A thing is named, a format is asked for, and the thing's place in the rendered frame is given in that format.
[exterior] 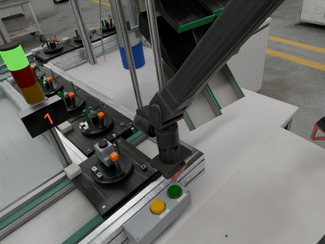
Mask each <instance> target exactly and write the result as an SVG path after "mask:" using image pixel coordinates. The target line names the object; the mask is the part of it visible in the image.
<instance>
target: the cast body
mask: <svg viewBox="0 0 325 244"><path fill-rule="evenodd" d="M94 148H95V151H96V155H97V157H98V158H99V159H100V160H101V161H102V162H103V163H104V164H105V165H106V166H108V167H109V166H110V165H112V164H113V161H112V160H111V158H110V157H109V155H110V154H112V153H113V152H115V150H114V147H113V144H111V143H110V142H109V141H107V140H106V139H103V140H101V141H100V142H98V143H97V144H95V145H94ZM115 153H116V152H115ZM116 154H117V153H116Z"/></svg>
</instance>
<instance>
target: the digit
mask: <svg viewBox="0 0 325 244"><path fill-rule="evenodd" d="M35 115H36V117H37V119H38V121H39V123H40V124H41V126H42V128H43V130H46V129H48V128H50V127H52V126H54V125H56V124H57V123H59V121H58V119H57V117H56V115H55V113H54V111H53V108H52V106H50V107H48V108H46V109H44V110H42V111H40V112H38V113H36V114H35Z"/></svg>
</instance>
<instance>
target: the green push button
mask: <svg viewBox="0 0 325 244"><path fill-rule="evenodd" d="M168 194H169V196H170V197H173V198H177V197H179V196H180V194H181V188H180V187H179V186H178V185H172V186H170V187H169V188H168Z"/></svg>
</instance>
